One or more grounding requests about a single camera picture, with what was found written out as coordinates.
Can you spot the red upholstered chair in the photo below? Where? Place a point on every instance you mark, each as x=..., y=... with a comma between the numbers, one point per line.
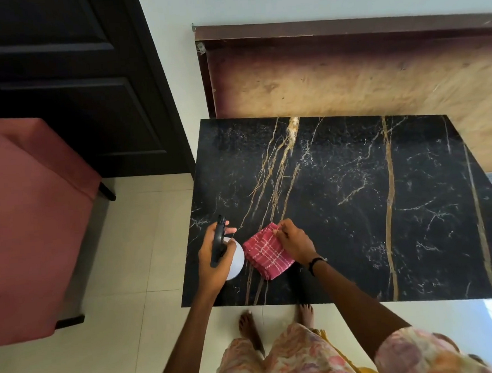
x=26, y=225

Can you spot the person's left foot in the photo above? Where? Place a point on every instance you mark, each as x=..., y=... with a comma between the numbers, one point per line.
x=250, y=331

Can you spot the floral dress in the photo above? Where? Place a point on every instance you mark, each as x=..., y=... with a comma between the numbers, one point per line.
x=296, y=363

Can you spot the person's right hand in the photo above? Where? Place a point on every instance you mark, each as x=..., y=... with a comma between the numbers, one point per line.
x=297, y=243

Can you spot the dark wooden door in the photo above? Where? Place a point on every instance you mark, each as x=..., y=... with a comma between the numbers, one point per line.
x=66, y=79

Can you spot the person's right foot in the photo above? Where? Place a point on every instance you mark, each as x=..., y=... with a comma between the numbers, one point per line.
x=305, y=314

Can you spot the pink checked cloth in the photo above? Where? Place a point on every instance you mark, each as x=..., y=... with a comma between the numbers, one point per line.
x=267, y=254

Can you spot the person's right forearm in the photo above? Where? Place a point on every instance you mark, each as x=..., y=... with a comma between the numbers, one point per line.
x=357, y=300

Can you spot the person's left forearm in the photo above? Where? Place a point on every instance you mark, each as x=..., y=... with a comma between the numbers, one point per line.
x=189, y=343

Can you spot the black wristband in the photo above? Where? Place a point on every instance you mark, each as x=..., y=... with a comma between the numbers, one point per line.
x=316, y=264

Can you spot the white spray bottle black trigger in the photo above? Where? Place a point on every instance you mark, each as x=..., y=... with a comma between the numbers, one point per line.
x=236, y=261

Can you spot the person's right fingers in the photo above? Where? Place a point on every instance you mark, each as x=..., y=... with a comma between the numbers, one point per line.
x=283, y=229

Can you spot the person's left hand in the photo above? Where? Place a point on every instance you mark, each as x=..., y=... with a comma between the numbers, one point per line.
x=210, y=271

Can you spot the person's foot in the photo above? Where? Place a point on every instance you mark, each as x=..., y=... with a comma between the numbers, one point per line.
x=305, y=314
x=250, y=331

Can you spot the brown wooden board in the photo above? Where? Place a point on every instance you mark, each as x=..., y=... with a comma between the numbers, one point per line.
x=347, y=76

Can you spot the person's left fingers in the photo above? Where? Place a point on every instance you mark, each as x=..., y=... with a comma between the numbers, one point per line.
x=230, y=231

